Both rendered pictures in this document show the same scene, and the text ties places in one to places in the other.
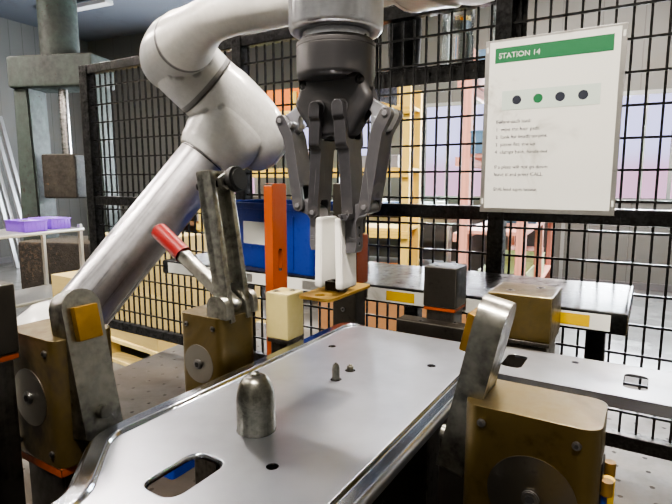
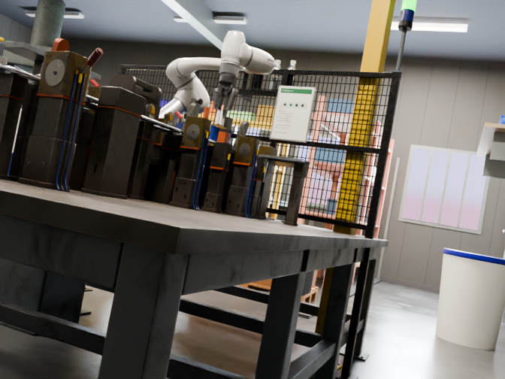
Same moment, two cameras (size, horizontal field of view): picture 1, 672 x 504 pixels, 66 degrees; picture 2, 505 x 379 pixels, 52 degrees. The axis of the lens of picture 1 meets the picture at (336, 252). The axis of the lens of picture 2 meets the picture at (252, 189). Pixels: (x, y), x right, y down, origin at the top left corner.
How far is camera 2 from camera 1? 1.95 m
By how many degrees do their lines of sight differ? 10
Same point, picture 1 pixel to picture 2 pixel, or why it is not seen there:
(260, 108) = (202, 92)
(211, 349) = not seen: hidden behind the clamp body
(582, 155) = (300, 123)
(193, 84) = (183, 80)
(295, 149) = (216, 95)
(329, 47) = (226, 77)
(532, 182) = (285, 130)
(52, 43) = (41, 38)
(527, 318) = (265, 151)
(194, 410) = not seen: hidden behind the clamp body
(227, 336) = not seen: hidden behind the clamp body
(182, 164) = (173, 104)
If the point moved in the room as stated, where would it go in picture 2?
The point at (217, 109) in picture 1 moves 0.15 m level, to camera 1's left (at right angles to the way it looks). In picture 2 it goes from (189, 89) to (162, 84)
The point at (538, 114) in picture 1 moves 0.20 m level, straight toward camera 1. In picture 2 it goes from (290, 110) to (281, 100)
